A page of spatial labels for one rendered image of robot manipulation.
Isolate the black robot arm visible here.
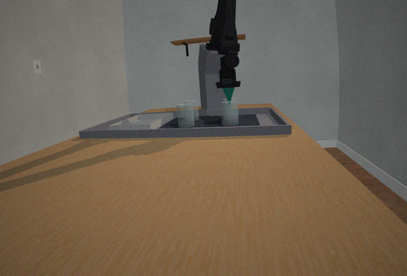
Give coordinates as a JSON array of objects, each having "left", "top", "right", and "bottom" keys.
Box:
[{"left": 206, "top": 0, "right": 240, "bottom": 85}]

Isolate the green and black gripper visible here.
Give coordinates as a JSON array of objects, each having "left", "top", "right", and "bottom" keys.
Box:
[{"left": 216, "top": 81, "right": 240, "bottom": 101}]

